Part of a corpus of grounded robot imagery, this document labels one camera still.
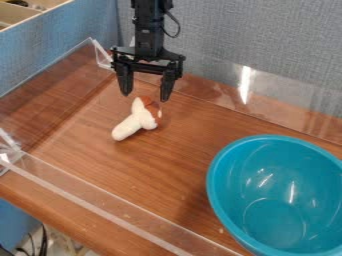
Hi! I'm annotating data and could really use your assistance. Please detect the blue plastic bowl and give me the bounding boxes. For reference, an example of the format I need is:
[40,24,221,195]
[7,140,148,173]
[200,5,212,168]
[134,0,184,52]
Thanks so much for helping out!
[205,134,342,256]

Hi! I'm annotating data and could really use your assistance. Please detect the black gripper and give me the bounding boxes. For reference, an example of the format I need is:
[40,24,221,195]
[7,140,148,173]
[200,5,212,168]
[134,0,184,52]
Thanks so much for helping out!
[110,46,185,102]

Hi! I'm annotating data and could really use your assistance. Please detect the white plush mushroom red cap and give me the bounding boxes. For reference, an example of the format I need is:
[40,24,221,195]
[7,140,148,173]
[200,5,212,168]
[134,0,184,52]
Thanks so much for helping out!
[110,96,161,141]

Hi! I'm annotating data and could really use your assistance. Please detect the clear acrylic barrier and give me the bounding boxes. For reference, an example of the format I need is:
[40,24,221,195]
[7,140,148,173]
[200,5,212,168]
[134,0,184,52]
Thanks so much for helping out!
[0,129,241,256]
[90,35,342,145]
[0,37,98,98]

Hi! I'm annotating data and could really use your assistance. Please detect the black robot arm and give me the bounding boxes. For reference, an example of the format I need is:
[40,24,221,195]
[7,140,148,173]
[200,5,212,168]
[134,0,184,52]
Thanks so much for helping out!
[110,0,185,102]

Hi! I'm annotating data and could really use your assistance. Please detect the clear acrylic front barrier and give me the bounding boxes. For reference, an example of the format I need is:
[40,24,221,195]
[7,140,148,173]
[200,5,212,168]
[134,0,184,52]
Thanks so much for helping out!
[0,129,241,256]

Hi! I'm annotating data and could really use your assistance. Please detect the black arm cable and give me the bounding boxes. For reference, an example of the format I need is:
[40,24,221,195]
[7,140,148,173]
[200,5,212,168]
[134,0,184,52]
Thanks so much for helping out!
[161,9,181,38]

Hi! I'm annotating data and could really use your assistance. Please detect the clear acrylic back barrier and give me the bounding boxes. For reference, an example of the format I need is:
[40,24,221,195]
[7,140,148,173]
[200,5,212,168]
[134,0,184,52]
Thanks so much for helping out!
[90,35,342,145]

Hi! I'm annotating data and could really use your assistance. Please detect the clear acrylic left barrier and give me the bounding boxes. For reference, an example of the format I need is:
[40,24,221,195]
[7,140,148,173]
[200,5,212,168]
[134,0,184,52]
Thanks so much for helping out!
[0,37,98,98]

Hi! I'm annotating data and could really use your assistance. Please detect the wooden shelf box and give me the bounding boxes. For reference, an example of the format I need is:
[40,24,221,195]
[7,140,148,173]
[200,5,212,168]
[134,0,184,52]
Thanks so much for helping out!
[0,0,74,33]

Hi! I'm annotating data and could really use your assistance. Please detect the black floor cables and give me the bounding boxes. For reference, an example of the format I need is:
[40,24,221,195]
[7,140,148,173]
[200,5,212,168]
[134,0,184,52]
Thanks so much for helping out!
[0,223,50,256]

